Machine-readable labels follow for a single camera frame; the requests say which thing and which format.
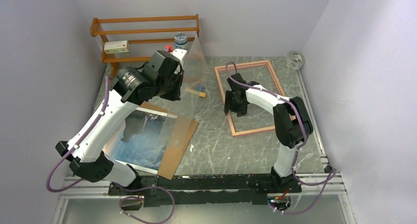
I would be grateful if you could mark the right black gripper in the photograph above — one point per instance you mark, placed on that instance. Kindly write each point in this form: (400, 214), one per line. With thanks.
(240, 111)

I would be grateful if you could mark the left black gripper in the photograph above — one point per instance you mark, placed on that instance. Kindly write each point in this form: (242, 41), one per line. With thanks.
(175, 96)

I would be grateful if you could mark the clear acrylic sheet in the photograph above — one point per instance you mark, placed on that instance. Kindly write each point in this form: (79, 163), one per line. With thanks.
(195, 71)

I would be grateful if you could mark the pink picture frame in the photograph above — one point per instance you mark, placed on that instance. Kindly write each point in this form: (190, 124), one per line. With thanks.
(257, 120)

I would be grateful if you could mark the mountain landscape photo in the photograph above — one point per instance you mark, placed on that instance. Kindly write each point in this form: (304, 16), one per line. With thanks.
(141, 139)

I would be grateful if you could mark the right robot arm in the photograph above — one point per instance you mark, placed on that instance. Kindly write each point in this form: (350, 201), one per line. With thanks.
(291, 121)

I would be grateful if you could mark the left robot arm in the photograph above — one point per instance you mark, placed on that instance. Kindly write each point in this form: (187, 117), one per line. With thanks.
(162, 76)

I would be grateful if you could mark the small blue white jar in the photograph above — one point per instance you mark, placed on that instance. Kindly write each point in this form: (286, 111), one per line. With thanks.
(181, 41)

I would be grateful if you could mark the brown backing board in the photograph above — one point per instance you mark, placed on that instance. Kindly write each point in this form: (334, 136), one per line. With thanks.
(178, 138)

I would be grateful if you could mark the white green cardboard box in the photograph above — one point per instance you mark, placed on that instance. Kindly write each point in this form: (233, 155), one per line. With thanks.
(115, 47)

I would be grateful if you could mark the wooden shelf rack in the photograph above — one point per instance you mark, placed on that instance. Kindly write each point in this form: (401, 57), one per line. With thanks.
(144, 35)

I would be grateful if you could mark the clear tape roll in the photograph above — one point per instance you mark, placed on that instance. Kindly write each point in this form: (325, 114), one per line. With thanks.
(294, 60)

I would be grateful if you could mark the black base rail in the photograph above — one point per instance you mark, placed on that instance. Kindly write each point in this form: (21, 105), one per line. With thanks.
(201, 189)

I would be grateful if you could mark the aluminium extrusion frame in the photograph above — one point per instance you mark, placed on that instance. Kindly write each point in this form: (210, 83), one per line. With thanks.
(308, 181)

